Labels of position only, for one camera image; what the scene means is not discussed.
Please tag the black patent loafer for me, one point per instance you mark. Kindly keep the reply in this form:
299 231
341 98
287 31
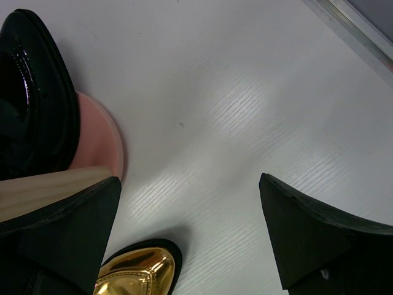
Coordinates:
40 117

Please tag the aluminium front rail frame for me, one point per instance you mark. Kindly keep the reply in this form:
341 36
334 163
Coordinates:
370 22

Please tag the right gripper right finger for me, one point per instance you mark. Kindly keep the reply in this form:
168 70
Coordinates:
320 249

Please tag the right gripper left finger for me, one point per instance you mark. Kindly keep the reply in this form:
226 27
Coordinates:
58 249

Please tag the pink three-tier shoe shelf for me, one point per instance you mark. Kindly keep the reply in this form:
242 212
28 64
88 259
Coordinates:
99 155

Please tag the gold metallic loafer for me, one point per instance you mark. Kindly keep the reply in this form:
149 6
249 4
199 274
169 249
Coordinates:
148 267

